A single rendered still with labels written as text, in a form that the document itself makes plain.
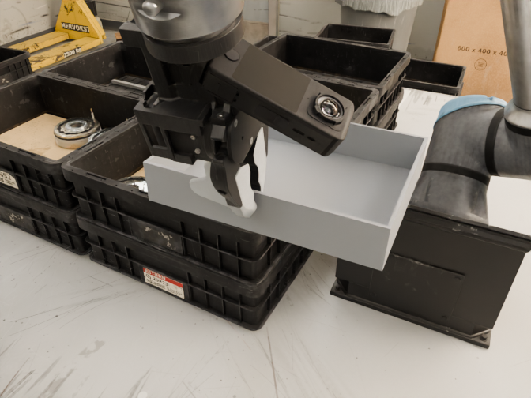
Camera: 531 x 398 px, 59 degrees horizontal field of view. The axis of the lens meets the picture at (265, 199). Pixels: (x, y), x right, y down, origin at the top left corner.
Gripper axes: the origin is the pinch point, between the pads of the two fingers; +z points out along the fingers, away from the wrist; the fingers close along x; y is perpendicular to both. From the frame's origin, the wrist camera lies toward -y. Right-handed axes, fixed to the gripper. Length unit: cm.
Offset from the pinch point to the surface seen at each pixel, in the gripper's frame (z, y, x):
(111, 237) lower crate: 30.2, 35.1, -7.1
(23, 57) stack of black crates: 84, 180, -115
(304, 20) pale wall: 168, 100, -310
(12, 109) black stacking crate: 30, 81, -33
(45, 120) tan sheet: 36, 76, -36
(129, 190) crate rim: 18.2, 28.3, -10.0
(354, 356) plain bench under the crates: 40.4, -11.0, -3.3
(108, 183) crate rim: 18.3, 32.6, -10.5
